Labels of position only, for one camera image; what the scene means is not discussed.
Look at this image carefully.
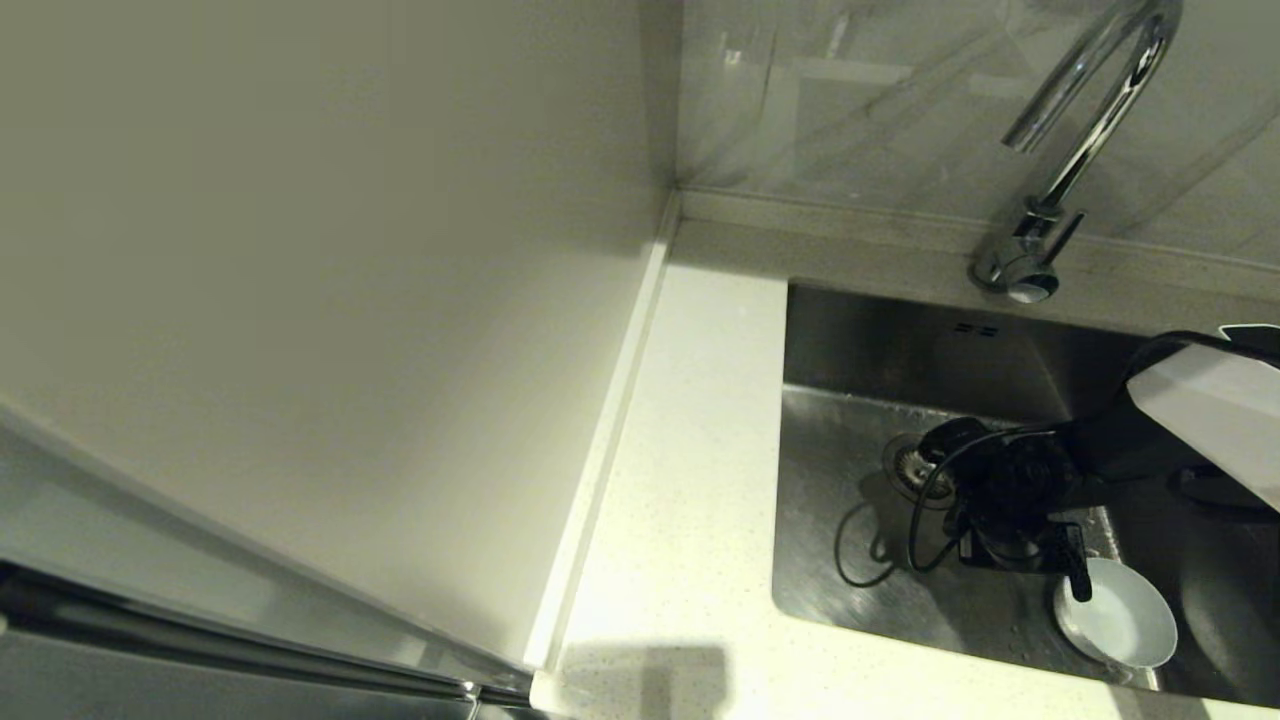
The stainless steel appliance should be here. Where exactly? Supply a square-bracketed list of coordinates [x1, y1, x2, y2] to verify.
[0, 565, 531, 720]

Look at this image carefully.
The chrome gooseneck faucet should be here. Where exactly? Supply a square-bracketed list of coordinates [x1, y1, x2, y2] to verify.
[968, 0, 1184, 304]

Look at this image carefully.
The stainless steel sink basin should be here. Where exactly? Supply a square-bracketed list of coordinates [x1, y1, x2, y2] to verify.
[770, 280, 1280, 709]

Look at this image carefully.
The white cabinet side panel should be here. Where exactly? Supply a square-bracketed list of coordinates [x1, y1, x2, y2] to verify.
[0, 0, 683, 691]

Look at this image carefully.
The pale blue bowl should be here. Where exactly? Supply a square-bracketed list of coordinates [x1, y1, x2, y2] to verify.
[1052, 557, 1179, 670]

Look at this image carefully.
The round metal drain strainer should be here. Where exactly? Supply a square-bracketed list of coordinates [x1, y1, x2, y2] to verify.
[881, 433, 951, 509]

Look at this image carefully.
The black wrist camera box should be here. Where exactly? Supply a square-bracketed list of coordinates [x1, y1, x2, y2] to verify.
[917, 416, 996, 471]

